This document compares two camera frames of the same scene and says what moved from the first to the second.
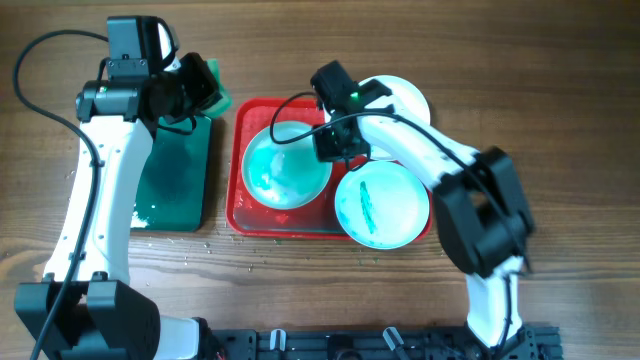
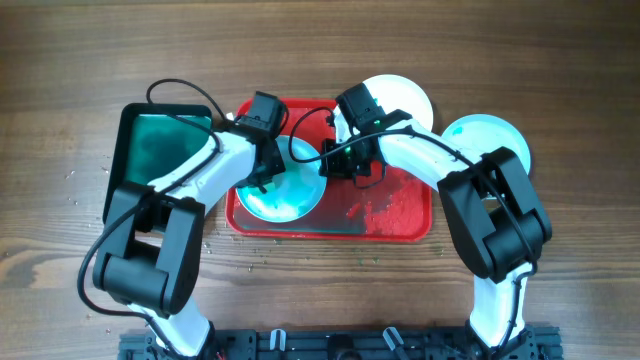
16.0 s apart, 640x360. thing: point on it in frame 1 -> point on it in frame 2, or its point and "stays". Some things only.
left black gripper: (192, 63) -> (277, 167)
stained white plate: (408, 103) stays
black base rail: (539, 342) stays
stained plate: (382, 205) -> (479, 134)
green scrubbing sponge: (224, 104) -> (270, 187)
